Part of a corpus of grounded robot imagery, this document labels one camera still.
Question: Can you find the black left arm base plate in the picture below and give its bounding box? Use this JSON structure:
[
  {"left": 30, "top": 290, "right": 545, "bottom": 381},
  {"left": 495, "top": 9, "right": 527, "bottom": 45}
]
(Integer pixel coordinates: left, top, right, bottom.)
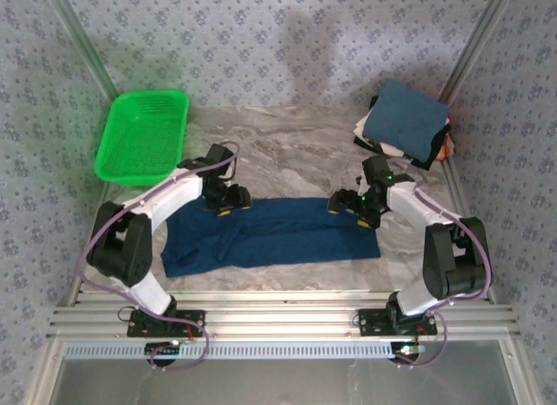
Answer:
[{"left": 125, "top": 307, "right": 206, "bottom": 339}]

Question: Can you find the grey slotted cable duct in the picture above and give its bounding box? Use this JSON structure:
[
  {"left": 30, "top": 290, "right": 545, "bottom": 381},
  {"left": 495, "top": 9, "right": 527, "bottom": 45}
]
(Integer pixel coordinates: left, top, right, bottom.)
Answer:
[{"left": 64, "top": 341, "right": 436, "bottom": 361}]

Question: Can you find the grey metal panel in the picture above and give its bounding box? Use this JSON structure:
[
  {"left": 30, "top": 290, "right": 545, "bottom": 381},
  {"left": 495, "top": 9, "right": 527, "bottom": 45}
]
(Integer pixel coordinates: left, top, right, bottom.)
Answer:
[{"left": 51, "top": 356, "right": 519, "bottom": 405}]

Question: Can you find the folded white t-shirt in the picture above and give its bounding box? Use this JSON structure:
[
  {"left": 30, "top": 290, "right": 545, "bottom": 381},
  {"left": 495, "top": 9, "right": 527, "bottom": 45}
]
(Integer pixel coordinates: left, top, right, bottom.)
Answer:
[{"left": 352, "top": 117, "right": 414, "bottom": 169}]

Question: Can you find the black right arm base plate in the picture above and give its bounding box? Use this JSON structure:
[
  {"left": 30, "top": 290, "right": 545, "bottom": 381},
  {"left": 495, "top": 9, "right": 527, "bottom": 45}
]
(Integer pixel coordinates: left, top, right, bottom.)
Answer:
[{"left": 357, "top": 307, "right": 439, "bottom": 337}]

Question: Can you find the folded red orange t-shirt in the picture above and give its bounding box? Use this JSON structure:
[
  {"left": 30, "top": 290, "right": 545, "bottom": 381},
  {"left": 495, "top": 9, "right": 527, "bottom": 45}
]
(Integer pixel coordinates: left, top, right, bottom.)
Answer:
[{"left": 437, "top": 112, "right": 456, "bottom": 162}]

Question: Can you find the folded steel blue t-shirt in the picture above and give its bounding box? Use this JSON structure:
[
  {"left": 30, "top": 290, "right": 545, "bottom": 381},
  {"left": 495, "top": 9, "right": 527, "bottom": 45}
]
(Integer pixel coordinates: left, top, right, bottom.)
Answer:
[{"left": 363, "top": 78, "right": 450, "bottom": 162}]

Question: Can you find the dark blue printed t-shirt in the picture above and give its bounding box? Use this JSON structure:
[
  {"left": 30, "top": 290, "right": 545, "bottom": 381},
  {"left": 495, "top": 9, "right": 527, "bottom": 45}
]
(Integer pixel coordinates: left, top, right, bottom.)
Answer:
[{"left": 159, "top": 197, "right": 382, "bottom": 279}]

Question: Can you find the aluminium mounting rail frame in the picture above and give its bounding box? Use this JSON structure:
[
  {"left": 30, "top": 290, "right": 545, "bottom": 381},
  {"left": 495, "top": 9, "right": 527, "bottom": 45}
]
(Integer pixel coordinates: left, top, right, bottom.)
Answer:
[{"left": 45, "top": 289, "right": 521, "bottom": 341}]

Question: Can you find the aluminium side rail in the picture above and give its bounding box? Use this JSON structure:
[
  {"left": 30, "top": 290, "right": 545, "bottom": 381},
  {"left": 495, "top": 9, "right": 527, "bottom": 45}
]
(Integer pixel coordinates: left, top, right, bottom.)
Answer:
[
  {"left": 64, "top": 178, "right": 115, "bottom": 308},
  {"left": 441, "top": 159, "right": 497, "bottom": 304}
]

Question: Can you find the green plastic mesh basket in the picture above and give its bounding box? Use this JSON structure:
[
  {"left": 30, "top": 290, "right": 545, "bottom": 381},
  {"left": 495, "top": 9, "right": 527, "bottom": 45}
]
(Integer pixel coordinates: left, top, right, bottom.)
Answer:
[{"left": 94, "top": 89, "right": 191, "bottom": 188}]

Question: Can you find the folded black t-shirt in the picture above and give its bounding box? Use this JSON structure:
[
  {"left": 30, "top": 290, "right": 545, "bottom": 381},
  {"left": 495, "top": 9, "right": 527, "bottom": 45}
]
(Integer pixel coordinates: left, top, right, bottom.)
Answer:
[{"left": 408, "top": 125, "right": 452, "bottom": 172}]

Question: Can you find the black controller board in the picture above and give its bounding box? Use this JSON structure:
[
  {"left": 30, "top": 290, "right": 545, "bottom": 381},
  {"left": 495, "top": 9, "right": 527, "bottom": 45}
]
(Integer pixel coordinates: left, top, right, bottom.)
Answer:
[
  {"left": 390, "top": 341, "right": 426, "bottom": 358},
  {"left": 144, "top": 340, "right": 183, "bottom": 356}
]

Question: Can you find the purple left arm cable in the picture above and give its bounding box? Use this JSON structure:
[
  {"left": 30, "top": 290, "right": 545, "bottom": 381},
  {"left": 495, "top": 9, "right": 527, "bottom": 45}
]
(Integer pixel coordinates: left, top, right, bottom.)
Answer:
[{"left": 77, "top": 141, "right": 241, "bottom": 372}]

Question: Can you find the aluminium frame post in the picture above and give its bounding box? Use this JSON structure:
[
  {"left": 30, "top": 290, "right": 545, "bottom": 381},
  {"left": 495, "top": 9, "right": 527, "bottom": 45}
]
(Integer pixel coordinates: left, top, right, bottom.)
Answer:
[
  {"left": 437, "top": 0, "right": 520, "bottom": 102},
  {"left": 45, "top": 0, "right": 124, "bottom": 108}
]

